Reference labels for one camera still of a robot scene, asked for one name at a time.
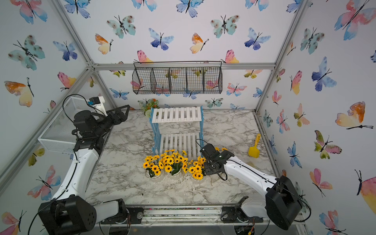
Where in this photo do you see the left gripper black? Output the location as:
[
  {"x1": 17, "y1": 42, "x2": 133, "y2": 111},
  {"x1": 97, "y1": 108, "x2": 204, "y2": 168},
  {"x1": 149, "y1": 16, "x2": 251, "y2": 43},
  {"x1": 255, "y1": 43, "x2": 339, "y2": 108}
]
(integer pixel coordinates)
[{"x1": 94, "y1": 105, "x2": 129, "y2": 138}]

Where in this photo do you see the sunflower pot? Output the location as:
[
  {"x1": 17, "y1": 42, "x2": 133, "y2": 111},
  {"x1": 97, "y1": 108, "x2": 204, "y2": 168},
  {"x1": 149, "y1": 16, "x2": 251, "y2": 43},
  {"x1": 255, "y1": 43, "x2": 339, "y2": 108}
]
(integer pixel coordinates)
[
  {"x1": 159, "y1": 149, "x2": 189, "y2": 176},
  {"x1": 188, "y1": 157, "x2": 207, "y2": 181},
  {"x1": 215, "y1": 147, "x2": 228, "y2": 152},
  {"x1": 143, "y1": 155, "x2": 162, "y2": 179}
]

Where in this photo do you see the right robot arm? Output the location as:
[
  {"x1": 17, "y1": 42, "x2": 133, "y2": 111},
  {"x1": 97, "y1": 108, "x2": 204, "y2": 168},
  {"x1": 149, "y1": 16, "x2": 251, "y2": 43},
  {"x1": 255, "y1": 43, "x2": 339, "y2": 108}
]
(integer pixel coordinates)
[{"x1": 200, "y1": 144, "x2": 308, "y2": 230}]

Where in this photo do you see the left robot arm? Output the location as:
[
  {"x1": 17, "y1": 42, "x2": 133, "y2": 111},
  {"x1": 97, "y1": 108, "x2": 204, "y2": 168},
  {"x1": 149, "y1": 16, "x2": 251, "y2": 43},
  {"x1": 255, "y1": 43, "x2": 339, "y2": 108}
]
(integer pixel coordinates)
[{"x1": 36, "y1": 105, "x2": 131, "y2": 235}]

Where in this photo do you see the blue white slatted shelf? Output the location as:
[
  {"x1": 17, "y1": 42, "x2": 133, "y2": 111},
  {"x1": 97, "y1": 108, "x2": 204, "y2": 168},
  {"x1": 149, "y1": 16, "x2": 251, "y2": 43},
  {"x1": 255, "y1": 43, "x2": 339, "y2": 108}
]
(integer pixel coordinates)
[{"x1": 149, "y1": 107, "x2": 204, "y2": 161}]

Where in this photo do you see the red green flower pot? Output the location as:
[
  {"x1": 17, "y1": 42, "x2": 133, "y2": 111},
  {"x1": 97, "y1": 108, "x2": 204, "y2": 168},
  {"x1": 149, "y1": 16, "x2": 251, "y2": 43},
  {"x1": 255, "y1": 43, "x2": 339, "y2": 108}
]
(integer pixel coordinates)
[{"x1": 138, "y1": 99, "x2": 159, "y2": 118}]

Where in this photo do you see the yellow toy shovel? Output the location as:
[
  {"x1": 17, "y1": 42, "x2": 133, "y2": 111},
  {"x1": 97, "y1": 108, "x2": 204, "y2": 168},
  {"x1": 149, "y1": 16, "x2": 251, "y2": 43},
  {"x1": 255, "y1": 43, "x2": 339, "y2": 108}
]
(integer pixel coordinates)
[{"x1": 248, "y1": 133, "x2": 261, "y2": 158}]

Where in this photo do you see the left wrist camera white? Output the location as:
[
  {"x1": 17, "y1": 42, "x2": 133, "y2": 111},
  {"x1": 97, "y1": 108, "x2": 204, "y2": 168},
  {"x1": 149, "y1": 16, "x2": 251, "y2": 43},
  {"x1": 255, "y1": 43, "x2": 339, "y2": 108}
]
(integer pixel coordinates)
[{"x1": 88, "y1": 96, "x2": 107, "y2": 116}]

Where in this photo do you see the black wire wall basket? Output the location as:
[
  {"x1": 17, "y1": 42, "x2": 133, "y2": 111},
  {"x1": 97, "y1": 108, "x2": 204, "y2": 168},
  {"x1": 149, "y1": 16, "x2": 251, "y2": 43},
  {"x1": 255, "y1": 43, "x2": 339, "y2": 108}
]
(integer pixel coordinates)
[{"x1": 131, "y1": 61, "x2": 223, "y2": 95}]

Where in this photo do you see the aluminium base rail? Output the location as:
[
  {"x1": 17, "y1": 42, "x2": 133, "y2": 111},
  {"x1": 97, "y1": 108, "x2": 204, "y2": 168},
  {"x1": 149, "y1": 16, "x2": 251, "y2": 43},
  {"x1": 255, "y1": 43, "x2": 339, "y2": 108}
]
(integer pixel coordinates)
[{"x1": 57, "y1": 204, "x2": 306, "y2": 227}]

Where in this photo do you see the white mesh wall basket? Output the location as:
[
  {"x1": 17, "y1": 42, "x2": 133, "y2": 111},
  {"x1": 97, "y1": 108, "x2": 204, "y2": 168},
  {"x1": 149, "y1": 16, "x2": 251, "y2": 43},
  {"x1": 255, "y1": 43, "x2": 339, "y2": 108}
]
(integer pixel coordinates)
[{"x1": 38, "y1": 97, "x2": 95, "y2": 154}]

